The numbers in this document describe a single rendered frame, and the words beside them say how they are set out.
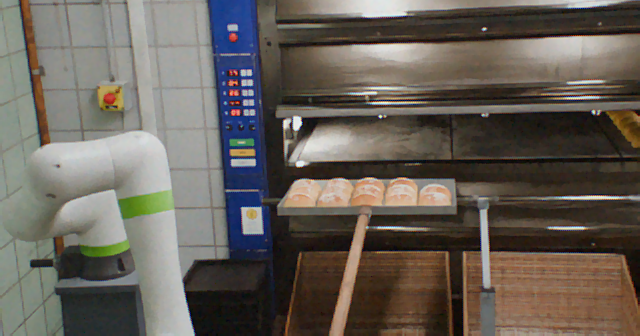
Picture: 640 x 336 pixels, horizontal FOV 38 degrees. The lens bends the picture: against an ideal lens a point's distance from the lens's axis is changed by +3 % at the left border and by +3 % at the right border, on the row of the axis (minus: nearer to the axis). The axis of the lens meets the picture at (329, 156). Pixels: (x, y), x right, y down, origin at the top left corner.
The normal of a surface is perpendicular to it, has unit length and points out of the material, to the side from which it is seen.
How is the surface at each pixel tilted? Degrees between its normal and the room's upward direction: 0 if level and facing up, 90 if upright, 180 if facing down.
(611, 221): 70
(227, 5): 90
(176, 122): 90
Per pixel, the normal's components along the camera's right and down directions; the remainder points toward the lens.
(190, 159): -0.11, 0.27
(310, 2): -0.12, -0.08
